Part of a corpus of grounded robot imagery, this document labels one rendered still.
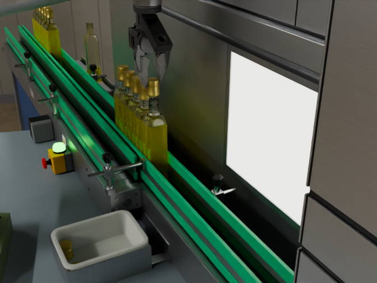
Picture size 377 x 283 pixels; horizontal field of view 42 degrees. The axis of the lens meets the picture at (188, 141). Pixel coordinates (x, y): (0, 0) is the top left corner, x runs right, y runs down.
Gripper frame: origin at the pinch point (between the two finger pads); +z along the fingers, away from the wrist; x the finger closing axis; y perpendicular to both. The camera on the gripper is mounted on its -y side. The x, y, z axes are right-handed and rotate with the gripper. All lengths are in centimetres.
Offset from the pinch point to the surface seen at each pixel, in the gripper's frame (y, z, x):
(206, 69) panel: -8.2, -4.1, -11.8
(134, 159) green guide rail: 1.7, 22.9, 5.9
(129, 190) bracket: -2.2, 30.0, 9.4
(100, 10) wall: 282, 42, -86
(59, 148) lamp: 40, 34, 18
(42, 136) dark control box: 66, 41, 18
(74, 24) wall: 289, 53, -66
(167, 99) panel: 16.4, 13.0, -12.6
